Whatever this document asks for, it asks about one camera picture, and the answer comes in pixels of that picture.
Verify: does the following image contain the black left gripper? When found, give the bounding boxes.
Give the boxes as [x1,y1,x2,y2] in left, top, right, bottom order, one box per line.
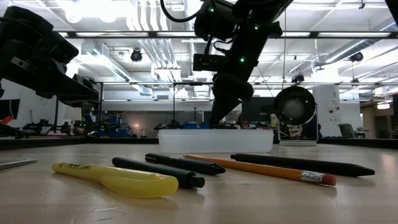
[0,6,100,108]

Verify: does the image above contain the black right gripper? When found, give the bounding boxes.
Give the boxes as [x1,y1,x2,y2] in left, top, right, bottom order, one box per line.
[208,18,283,128]

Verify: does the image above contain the orange pencil with red eraser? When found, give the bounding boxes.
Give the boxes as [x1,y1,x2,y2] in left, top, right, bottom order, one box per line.
[183,154,338,187]

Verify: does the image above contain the black click pen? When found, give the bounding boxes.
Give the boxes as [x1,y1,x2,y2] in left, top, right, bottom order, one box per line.
[144,152,226,177]
[111,156,206,190]

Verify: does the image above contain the black pencil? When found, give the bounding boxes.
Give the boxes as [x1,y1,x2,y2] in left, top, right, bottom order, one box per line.
[230,153,376,178]

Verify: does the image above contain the silver object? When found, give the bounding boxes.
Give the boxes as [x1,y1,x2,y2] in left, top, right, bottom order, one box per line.
[0,159,38,171]

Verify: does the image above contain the yellow highlighter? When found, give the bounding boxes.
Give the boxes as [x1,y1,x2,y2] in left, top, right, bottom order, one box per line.
[51,161,180,199]

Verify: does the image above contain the translucent white supply box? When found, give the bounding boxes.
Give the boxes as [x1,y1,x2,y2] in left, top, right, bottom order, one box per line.
[157,129,274,154]

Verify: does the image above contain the person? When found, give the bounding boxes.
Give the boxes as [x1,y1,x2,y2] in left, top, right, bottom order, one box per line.
[237,114,250,129]

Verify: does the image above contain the black monitor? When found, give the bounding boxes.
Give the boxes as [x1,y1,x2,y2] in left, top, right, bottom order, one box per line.
[241,96,276,123]
[0,98,21,121]

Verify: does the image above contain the black metal rack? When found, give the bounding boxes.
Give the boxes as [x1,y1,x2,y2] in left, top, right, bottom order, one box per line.
[93,81,105,138]

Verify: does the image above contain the blue storage bin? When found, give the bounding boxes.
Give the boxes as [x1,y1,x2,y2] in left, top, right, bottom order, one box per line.
[107,123,131,138]

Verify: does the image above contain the black ceiling spotlight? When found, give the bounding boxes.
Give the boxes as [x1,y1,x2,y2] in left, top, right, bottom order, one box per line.
[349,51,364,63]
[130,48,143,63]

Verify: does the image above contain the grey office chair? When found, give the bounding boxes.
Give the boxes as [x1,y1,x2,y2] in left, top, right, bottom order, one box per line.
[338,123,357,139]

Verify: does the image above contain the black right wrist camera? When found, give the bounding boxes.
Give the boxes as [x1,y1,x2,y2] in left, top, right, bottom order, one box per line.
[192,53,225,72]

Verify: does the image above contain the black table edge rail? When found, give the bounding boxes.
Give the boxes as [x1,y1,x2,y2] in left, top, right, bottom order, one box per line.
[0,136,398,151]

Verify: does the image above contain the thin hanging cable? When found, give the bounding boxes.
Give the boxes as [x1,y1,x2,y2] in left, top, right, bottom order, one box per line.
[281,9,287,90]

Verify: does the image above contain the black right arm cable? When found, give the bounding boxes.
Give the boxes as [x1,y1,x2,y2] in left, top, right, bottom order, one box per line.
[160,0,200,23]

